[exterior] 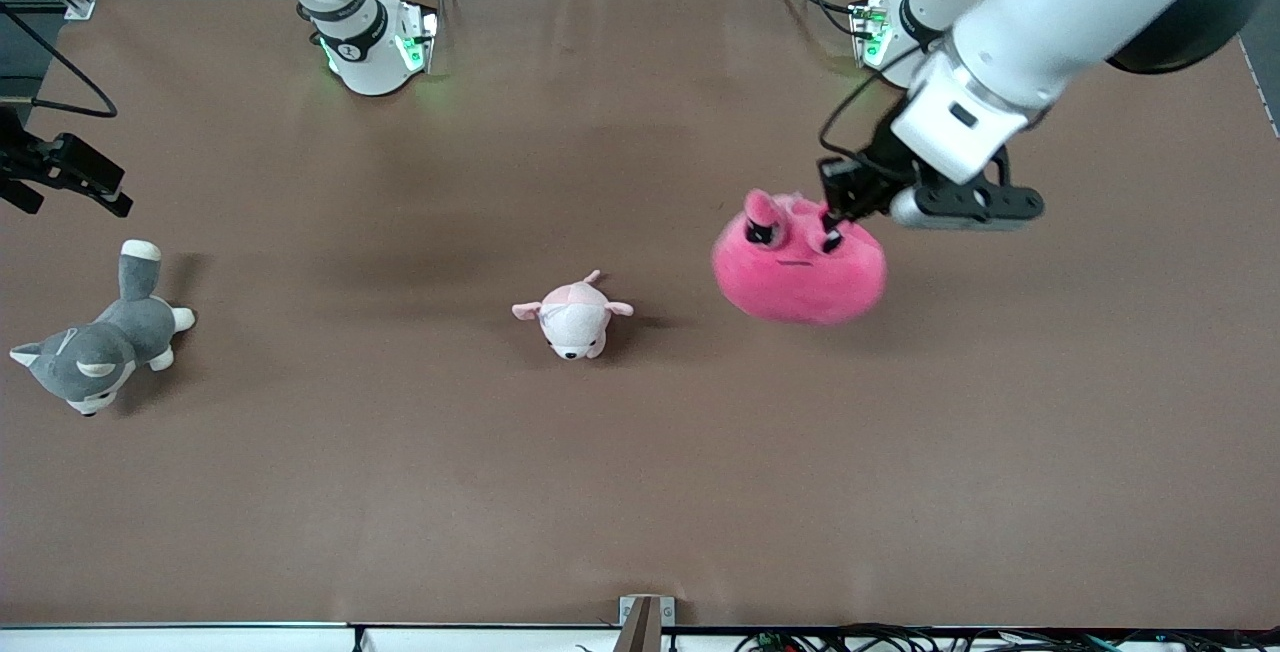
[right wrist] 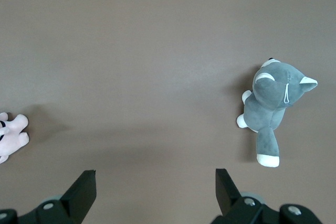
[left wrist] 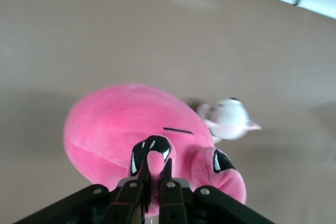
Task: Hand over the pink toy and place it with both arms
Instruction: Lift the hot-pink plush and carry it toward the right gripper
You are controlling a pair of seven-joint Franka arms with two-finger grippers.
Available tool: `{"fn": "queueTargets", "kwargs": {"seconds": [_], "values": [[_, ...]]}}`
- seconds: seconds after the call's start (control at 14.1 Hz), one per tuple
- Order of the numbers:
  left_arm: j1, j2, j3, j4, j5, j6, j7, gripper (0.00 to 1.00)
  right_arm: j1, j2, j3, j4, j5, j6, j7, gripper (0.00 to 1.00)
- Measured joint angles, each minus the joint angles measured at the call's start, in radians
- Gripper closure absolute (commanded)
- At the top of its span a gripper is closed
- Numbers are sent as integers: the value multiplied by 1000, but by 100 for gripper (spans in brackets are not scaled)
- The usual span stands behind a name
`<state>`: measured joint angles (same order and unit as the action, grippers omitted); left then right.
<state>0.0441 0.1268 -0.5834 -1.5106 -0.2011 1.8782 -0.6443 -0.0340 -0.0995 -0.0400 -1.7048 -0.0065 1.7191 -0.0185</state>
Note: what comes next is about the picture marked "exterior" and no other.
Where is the round hot pink plush toy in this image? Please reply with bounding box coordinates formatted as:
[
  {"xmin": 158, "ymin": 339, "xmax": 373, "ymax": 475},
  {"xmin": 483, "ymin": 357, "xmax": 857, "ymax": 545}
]
[{"xmin": 711, "ymin": 189, "xmax": 888, "ymax": 325}]

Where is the grey white husky plush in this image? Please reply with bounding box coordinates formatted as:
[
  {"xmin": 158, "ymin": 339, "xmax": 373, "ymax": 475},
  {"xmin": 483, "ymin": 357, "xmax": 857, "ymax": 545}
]
[{"xmin": 10, "ymin": 239, "xmax": 196, "ymax": 417}]

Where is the pale pink white plush dog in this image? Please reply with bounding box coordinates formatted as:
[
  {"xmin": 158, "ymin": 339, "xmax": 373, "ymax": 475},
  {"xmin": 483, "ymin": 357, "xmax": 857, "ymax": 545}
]
[{"xmin": 512, "ymin": 270, "xmax": 635, "ymax": 361}]

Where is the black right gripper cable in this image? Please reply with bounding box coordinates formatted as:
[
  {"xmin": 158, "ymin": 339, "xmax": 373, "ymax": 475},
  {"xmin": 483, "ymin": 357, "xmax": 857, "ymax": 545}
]
[{"xmin": 0, "ymin": 7, "xmax": 119, "ymax": 120}]

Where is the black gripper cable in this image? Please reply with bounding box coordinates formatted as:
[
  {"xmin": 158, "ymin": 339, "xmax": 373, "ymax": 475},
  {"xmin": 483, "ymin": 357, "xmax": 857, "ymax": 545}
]
[
  {"xmin": 0, "ymin": 7, "xmax": 119, "ymax": 120},
  {"xmin": 818, "ymin": 0, "xmax": 986, "ymax": 168}
]

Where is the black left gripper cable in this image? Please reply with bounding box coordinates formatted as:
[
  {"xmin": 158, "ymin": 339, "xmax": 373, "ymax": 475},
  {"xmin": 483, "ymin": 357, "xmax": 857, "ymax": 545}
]
[{"xmin": 818, "ymin": 0, "xmax": 986, "ymax": 168}]

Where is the black cable bundle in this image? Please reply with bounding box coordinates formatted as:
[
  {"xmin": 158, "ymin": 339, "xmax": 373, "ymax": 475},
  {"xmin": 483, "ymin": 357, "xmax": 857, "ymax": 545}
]
[{"xmin": 735, "ymin": 624, "xmax": 1280, "ymax": 652}]

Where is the white table edge rail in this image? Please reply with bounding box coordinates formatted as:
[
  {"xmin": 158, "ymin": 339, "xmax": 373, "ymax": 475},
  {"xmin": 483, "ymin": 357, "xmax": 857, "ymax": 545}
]
[{"xmin": 0, "ymin": 622, "xmax": 1280, "ymax": 652}]

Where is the grey metal table bracket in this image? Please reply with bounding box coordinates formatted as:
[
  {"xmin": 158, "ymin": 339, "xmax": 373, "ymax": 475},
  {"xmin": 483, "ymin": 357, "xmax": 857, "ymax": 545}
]
[{"xmin": 619, "ymin": 595, "xmax": 676, "ymax": 652}]

